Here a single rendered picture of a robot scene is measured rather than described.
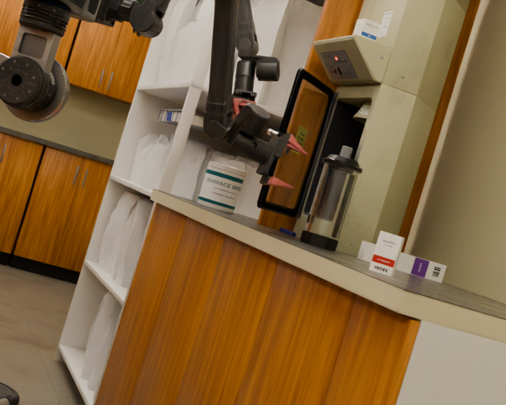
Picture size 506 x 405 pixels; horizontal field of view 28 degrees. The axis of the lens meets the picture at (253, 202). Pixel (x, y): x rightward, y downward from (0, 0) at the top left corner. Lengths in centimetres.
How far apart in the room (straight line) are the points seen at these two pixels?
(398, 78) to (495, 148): 40
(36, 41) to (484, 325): 166
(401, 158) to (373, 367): 115
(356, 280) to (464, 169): 133
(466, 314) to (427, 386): 14
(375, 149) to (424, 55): 29
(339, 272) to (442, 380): 31
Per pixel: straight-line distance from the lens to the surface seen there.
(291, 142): 261
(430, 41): 283
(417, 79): 281
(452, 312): 172
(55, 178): 759
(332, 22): 312
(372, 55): 276
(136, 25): 308
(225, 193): 334
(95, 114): 817
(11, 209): 758
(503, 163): 295
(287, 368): 210
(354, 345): 185
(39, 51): 294
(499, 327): 177
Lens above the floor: 101
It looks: level
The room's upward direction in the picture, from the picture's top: 17 degrees clockwise
